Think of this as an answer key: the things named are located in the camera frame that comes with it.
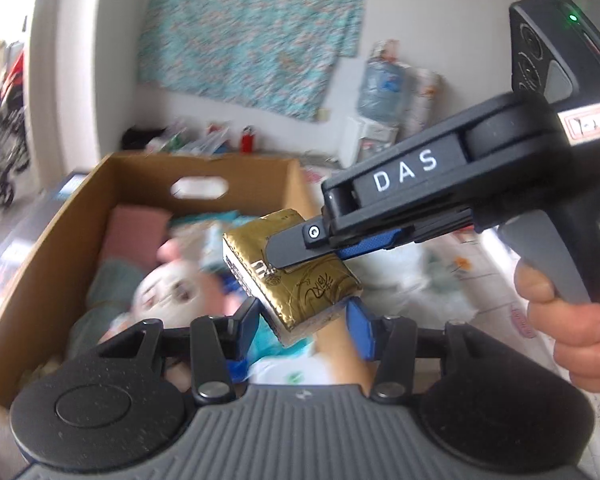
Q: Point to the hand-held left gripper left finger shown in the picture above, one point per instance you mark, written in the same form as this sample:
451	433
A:
247	317

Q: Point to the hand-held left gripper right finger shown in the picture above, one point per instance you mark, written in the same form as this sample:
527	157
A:
357	325

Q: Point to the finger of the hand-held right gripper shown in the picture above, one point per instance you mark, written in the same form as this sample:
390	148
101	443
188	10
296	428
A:
295	245

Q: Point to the gold foil packet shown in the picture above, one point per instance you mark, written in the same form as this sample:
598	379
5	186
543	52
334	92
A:
305	295

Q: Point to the teal knitted cloth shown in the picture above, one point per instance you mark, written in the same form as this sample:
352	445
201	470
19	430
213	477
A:
110	280

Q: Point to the brown cardboard box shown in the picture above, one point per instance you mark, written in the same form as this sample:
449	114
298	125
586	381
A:
35	270

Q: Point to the person's right hand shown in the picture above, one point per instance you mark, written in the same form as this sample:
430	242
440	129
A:
585	345

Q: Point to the rolled floral paper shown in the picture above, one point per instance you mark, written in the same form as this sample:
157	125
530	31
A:
425	100

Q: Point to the red lighter can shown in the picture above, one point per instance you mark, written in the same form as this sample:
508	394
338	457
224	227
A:
248	140

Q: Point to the plaid table cover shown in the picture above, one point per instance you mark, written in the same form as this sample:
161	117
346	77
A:
480	340

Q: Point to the blue water dispenser bottle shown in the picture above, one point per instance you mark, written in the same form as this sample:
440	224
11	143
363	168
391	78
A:
385	90

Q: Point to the clear plastic bags pile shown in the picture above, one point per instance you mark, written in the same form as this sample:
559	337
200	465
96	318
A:
200	142

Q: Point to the black cloth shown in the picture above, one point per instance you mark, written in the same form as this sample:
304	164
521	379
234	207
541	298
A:
142	139

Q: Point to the red wheelchair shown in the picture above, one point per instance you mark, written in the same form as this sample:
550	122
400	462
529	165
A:
5	135

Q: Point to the beige wall socket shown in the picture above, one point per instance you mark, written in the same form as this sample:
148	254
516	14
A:
322	114

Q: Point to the teal floral wall cloth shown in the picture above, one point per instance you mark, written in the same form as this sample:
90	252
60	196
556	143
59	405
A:
250	35

